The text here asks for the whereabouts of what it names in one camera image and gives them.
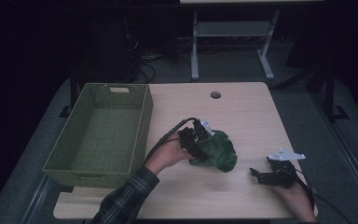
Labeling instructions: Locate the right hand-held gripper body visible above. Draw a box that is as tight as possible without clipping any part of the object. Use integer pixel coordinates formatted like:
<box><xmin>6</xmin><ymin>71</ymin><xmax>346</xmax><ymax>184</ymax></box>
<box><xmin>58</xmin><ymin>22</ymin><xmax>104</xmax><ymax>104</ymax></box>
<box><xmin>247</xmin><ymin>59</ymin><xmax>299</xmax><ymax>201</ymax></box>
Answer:
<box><xmin>266</xmin><ymin>147</ymin><xmax>306</xmax><ymax>189</ymax></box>

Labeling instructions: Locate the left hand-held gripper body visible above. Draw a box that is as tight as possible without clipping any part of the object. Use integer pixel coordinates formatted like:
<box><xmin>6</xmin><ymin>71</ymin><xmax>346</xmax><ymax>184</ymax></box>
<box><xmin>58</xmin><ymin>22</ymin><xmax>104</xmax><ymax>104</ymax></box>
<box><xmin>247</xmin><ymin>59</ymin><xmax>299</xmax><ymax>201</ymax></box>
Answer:
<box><xmin>178</xmin><ymin>119</ymin><xmax>215</xmax><ymax>151</ymax></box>

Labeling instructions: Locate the green plush garment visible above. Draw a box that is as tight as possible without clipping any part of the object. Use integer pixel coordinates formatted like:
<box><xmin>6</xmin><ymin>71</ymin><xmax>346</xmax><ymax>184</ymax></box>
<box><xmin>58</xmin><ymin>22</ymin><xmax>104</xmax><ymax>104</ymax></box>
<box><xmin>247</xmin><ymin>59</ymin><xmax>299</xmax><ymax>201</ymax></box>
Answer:
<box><xmin>188</xmin><ymin>130</ymin><xmax>239</xmax><ymax>174</ymax></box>

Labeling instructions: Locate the green woven basket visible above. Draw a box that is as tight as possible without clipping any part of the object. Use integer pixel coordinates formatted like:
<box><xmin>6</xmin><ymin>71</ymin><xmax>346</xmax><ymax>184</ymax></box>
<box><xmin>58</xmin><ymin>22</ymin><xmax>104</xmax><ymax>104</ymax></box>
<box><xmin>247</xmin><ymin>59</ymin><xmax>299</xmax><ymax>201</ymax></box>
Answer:
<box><xmin>42</xmin><ymin>82</ymin><xmax>154</xmax><ymax>190</ymax></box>

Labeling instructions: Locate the person's left hand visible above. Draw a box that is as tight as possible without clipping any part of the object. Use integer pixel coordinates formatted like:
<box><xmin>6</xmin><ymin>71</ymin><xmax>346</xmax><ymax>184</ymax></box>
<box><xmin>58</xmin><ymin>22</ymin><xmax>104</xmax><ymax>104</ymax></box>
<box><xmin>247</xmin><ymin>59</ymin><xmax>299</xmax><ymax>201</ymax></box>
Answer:
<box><xmin>145</xmin><ymin>133</ymin><xmax>197</xmax><ymax>175</ymax></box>

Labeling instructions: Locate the person's right hand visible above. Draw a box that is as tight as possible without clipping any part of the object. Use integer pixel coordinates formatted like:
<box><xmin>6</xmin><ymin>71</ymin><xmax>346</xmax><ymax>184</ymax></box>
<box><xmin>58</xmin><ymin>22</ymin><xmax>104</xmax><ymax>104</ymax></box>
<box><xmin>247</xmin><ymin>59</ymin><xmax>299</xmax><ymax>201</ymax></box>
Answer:
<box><xmin>273</xmin><ymin>183</ymin><xmax>318</xmax><ymax>222</ymax></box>

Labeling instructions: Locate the black metal stand leg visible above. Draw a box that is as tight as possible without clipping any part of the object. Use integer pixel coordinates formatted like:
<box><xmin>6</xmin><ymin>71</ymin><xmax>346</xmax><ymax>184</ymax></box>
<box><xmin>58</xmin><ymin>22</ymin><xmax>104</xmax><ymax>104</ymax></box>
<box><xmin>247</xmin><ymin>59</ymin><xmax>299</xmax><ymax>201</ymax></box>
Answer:
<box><xmin>59</xmin><ymin>69</ymin><xmax>79</xmax><ymax>119</ymax></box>
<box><xmin>323</xmin><ymin>66</ymin><xmax>350</xmax><ymax>123</ymax></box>

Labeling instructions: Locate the grey metal floor rail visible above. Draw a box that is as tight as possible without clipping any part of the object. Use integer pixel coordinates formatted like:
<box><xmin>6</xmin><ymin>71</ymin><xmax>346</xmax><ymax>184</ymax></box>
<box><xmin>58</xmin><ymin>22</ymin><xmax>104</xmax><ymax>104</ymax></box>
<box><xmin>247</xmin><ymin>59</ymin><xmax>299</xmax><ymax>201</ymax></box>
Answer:
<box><xmin>21</xmin><ymin>174</ymin><xmax>54</xmax><ymax>224</ymax></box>
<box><xmin>310</xmin><ymin>92</ymin><xmax>358</xmax><ymax>216</ymax></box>

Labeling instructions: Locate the tangle of floor cables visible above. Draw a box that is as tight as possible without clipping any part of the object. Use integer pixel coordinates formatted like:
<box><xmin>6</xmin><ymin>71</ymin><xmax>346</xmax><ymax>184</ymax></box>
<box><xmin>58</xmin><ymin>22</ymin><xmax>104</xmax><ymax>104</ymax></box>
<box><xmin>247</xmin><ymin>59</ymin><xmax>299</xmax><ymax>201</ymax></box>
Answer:
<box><xmin>125</xmin><ymin>34</ymin><xmax>194</xmax><ymax>84</ymax></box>

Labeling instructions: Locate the grey metal stand frame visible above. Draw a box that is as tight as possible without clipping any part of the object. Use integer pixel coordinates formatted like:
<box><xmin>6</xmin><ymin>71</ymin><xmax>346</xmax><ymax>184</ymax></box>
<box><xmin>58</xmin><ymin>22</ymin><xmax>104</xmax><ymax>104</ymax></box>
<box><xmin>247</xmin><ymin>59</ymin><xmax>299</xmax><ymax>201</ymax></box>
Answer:
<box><xmin>190</xmin><ymin>9</ymin><xmax>281</xmax><ymax>82</ymax></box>

